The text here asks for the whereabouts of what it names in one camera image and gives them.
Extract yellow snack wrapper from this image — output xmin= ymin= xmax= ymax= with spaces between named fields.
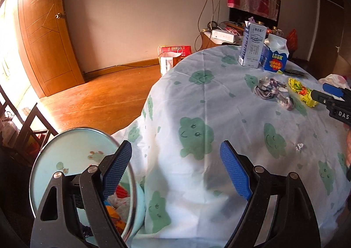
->
xmin=288 ymin=78 xmax=318 ymax=108

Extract orange blue snack wrapper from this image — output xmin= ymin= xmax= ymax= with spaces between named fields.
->
xmin=104 ymin=201 xmax=128 ymax=234

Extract purple wrapper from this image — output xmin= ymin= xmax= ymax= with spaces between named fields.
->
xmin=253 ymin=77 xmax=295 ymax=111

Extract red plastic bag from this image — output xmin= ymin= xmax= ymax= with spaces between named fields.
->
xmin=115 ymin=185 xmax=130 ymax=199

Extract clear red-print plastic bag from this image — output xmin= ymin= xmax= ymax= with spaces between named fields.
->
xmin=106 ymin=194 xmax=130 ymax=217

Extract mint cartoon trash bin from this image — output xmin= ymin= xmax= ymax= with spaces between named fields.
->
xmin=29 ymin=127 xmax=145 ymax=247

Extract right hand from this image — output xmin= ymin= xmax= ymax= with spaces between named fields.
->
xmin=344 ymin=125 xmax=351 ymax=167

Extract black flat remote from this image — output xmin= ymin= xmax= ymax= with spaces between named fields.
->
xmin=283 ymin=69 xmax=306 ymax=78

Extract red bag beside desk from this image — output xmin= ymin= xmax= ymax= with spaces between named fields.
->
xmin=286 ymin=29 xmax=298 ymax=52

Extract blue gable-top milk carton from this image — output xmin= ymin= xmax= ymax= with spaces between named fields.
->
xmin=260 ymin=34 xmax=289 ymax=72

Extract dark wooden chair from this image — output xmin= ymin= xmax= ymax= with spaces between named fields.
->
xmin=1 ymin=88 xmax=58 ymax=166

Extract green-patterned white bed sheet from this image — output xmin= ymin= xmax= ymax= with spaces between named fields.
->
xmin=114 ymin=45 xmax=350 ymax=247

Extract white tall milk carton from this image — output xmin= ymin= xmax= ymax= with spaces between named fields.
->
xmin=238 ymin=21 xmax=267 ymax=68

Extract cluttered dark wooden desk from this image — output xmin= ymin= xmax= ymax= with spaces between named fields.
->
xmin=224 ymin=8 xmax=284 ymax=38

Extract white router box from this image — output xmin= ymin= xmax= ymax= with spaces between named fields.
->
xmin=211 ymin=29 xmax=239 ymax=44

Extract white paper shopping bag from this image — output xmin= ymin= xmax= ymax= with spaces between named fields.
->
xmin=158 ymin=52 xmax=181 ymax=76

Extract small wooden side cabinet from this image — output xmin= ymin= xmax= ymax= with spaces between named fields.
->
xmin=200 ymin=31 xmax=223 ymax=50

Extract red white hanging cloth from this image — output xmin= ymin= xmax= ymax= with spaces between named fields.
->
xmin=227 ymin=0 xmax=281 ymax=21

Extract red gift box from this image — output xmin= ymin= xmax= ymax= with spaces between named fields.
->
xmin=158 ymin=45 xmax=192 ymax=58

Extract brown wooden door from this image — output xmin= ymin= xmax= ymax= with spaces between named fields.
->
xmin=18 ymin=0 xmax=84 ymax=97

